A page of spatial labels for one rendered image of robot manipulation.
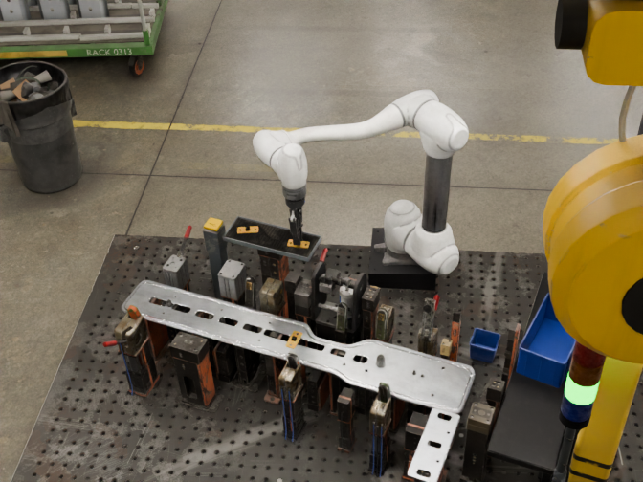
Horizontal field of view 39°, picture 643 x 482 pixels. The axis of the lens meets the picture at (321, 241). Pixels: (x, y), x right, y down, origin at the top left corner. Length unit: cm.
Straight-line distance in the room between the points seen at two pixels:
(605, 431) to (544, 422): 77
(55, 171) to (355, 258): 239
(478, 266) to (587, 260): 353
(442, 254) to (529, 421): 87
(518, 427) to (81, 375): 175
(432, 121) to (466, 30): 405
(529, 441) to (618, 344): 246
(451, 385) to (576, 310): 263
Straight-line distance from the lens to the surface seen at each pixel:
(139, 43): 682
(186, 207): 560
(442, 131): 331
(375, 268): 393
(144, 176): 591
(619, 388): 224
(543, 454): 305
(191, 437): 350
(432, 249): 366
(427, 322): 325
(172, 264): 363
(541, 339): 337
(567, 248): 58
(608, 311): 60
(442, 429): 310
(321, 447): 342
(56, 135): 569
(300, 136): 338
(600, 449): 243
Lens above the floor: 348
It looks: 42 degrees down
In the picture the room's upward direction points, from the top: 3 degrees counter-clockwise
